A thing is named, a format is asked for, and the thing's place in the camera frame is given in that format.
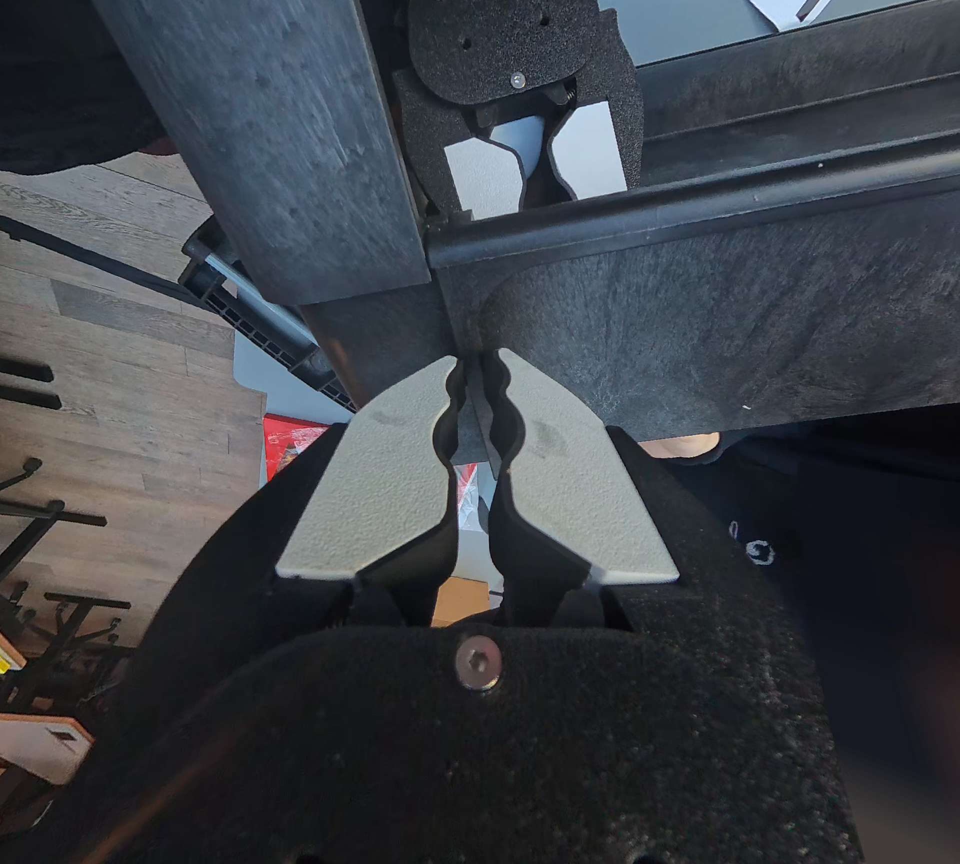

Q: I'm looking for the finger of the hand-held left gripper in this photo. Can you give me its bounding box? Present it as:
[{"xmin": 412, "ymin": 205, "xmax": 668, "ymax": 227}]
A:
[
  {"xmin": 442, "ymin": 138, "xmax": 531, "ymax": 220},
  {"xmin": 544, "ymin": 105, "xmax": 628, "ymax": 200}
]

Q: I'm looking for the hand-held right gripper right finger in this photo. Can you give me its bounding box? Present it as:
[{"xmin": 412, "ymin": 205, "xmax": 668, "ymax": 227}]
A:
[{"xmin": 486, "ymin": 349, "xmax": 681, "ymax": 626}]

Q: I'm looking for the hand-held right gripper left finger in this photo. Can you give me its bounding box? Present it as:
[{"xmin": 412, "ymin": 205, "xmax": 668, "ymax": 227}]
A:
[{"xmin": 276, "ymin": 355, "xmax": 460, "ymax": 626}]

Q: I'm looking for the dark grey plastic crate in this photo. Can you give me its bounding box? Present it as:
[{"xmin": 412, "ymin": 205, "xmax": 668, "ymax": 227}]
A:
[{"xmin": 33, "ymin": 0, "xmax": 960, "ymax": 446}]

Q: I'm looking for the red plastic package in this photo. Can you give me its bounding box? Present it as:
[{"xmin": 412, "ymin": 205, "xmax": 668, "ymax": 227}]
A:
[{"xmin": 262, "ymin": 413, "xmax": 481, "ymax": 505}]

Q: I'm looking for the cardboard box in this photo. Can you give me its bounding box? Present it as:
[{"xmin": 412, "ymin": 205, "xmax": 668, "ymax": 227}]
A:
[{"xmin": 432, "ymin": 576, "xmax": 493, "ymax": 628}]

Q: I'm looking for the pale grey board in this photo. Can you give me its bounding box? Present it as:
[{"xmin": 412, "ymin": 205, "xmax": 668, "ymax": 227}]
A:
[{"xmin": 232, "ymin": 322, "xmax": 355, "ymax": 431}]

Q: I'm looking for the black rack with metal rod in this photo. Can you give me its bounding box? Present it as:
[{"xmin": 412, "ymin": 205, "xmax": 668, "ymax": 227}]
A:
[{"xmin": 180, "ymin": 217, "xmax": 358, "ymax": 416}]

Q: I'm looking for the black metal stand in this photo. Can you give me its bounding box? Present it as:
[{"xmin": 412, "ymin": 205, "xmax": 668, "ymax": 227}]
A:
[
  {"xmin": 0, "ymin": 582, "xmax": 133, "ymax": 713},
  {"xmin": 0, "ymin": 456, "xmax": 108, "ymax": 580}
]

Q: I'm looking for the thin black rod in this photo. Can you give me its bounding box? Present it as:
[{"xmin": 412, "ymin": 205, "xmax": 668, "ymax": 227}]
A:
[{"xmin": 0, "ymin": 214, "xmax": 189, "ymax": 296}]

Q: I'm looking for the wood-edged white board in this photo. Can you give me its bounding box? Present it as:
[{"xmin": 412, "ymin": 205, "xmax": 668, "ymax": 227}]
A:
[{"xmin": 0, "ymin": 710, "xmax": 96, "ymax": 787}]

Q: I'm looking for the dark cloth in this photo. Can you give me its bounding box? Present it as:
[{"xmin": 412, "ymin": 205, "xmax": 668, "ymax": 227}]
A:
[{"xmin": 0, "ymin": 0, "xmax": 171, "ymax": 176}]

